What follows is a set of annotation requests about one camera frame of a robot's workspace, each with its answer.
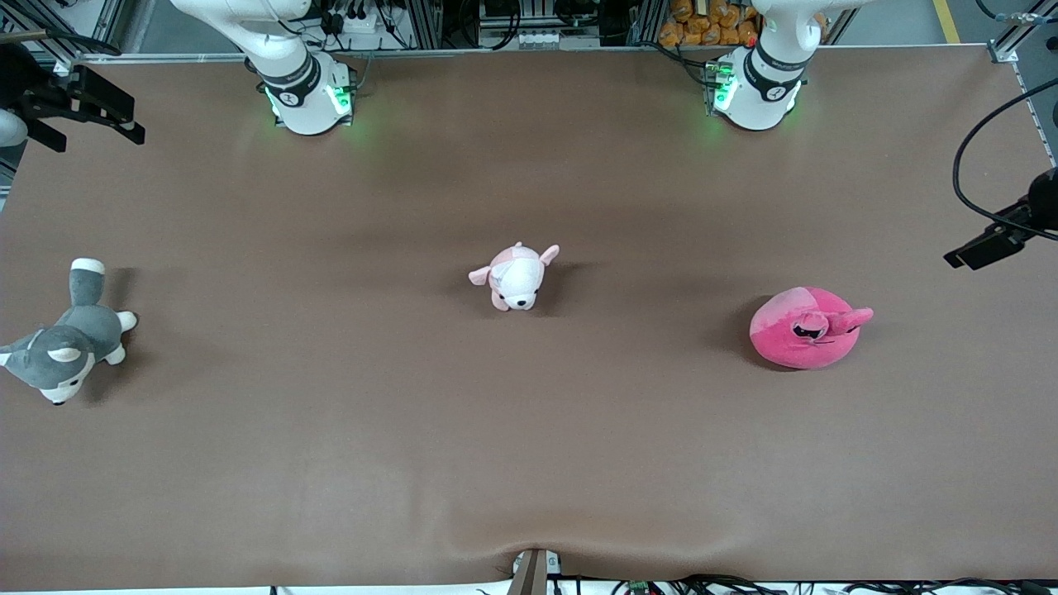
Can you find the round hot pink plush toy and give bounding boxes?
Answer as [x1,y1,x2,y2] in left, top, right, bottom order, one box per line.
[749,286,875,370]

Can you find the grey white husky plush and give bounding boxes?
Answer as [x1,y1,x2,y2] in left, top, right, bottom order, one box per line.
[0,258,138,405]

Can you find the white power strip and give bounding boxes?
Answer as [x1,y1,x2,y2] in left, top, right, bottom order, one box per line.
[326,7,389,36]

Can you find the orange packaged items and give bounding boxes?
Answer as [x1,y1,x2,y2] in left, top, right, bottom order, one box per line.
[659,0,760,47]

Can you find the pale pink white plush dog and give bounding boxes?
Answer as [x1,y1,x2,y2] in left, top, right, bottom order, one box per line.
[468,241,560,312]

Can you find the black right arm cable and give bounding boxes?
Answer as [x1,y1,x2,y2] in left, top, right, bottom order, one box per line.
[0,29,123,57]

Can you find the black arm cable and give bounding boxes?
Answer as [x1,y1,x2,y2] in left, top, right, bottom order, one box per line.
[952,79,1058,242]
[0,29,123,57]

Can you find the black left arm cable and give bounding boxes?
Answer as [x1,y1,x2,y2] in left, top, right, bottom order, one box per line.
[952,79,1058,242]

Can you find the aluminium frame rail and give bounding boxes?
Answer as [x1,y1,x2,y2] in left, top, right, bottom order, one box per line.
[988,0,1058,64]

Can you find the aluminium frame post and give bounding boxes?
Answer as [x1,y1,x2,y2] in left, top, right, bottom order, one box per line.
[407,0,443,49]
[627,0,666,46]

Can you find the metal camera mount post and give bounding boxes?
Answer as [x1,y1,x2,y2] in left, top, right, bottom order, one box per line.
[506,548,563,595]

